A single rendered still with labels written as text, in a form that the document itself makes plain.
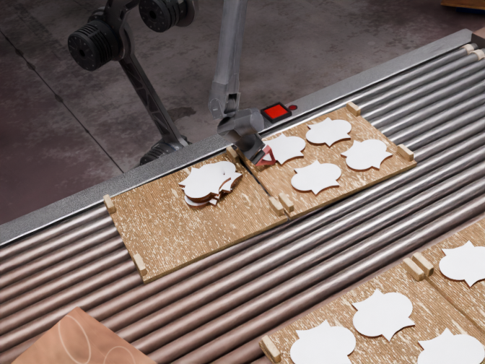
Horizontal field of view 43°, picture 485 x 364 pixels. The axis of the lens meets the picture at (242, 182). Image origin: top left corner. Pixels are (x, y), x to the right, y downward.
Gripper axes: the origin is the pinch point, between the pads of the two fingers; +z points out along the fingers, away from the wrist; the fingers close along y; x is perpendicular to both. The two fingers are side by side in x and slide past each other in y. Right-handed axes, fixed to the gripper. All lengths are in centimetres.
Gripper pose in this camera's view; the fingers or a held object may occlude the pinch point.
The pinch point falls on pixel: (266, 154)
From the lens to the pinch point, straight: 184.3
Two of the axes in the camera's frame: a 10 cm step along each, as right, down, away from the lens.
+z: 6.2, 3.7, 6.9
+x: -6.5, 7.4, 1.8
